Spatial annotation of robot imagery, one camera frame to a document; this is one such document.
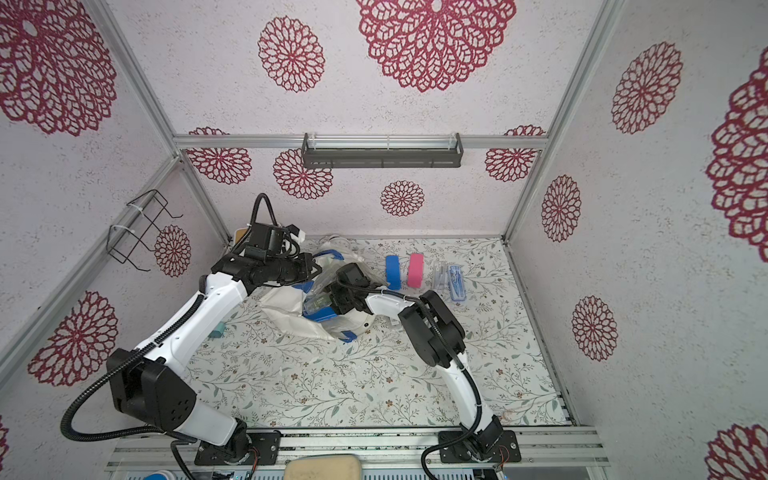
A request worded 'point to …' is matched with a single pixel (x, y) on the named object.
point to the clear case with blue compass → (456, 283)
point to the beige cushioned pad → (324, 467)
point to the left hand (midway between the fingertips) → (322, 271)
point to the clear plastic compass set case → (440, 275)
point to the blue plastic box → (393, 272)
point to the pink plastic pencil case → (416, 270)
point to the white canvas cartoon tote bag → (286, 307)
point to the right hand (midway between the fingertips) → (319, 289)
